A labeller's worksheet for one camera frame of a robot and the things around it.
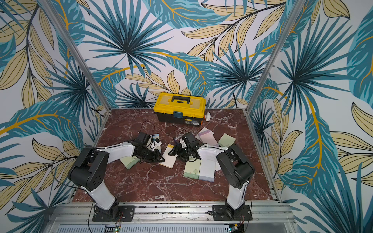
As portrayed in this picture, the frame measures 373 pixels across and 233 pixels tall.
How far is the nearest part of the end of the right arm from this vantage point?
0.70m

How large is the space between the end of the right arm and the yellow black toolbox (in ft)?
0.64

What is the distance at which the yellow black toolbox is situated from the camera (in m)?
0.99
